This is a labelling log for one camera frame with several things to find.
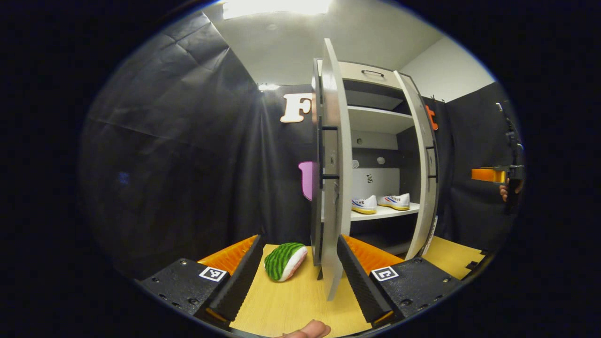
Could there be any white shoe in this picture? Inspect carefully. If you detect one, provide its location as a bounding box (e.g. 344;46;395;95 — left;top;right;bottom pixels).
378;193;410;211
351;195;378;215

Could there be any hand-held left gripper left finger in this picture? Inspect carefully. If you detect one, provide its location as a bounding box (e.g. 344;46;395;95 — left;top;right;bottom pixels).
139;235;264;329

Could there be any white cabinet drawer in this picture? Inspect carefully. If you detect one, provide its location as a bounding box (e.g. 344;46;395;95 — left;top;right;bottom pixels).
338;61;409;90

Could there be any watermelon plush toy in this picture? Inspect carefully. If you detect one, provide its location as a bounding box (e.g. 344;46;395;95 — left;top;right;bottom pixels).
264;242;308;282

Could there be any black door handle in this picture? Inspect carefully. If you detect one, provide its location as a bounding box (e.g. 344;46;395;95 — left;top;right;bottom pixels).
425;146;438;178
319;126;339;180

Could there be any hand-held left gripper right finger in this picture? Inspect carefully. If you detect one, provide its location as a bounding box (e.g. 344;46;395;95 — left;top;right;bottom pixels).
337;235;463;329

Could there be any white cabinet door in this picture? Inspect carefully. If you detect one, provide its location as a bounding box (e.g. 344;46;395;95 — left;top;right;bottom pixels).
393;70;439;260
310;38;354;301

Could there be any white shoe cabinet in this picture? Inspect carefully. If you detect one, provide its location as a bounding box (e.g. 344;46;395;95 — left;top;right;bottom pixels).
310;38;439;301

